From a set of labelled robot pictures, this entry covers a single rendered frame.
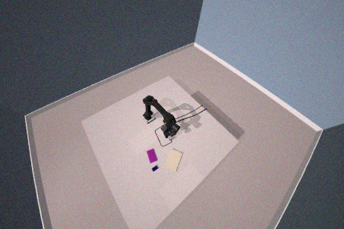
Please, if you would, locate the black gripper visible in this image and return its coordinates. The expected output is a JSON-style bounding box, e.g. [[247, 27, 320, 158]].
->
[[168, 127, 177, 136]]

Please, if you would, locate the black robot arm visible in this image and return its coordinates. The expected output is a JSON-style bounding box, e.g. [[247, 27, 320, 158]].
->
[[143, 95, 180, 133]]

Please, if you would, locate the purple flat rectangular block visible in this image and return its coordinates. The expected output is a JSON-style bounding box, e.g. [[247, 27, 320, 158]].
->
[[147, 149, 157, 163]]

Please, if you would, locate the beige flat rectangular slab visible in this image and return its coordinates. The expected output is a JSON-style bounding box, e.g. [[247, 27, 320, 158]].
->
[[164, 149, 182, 171]]

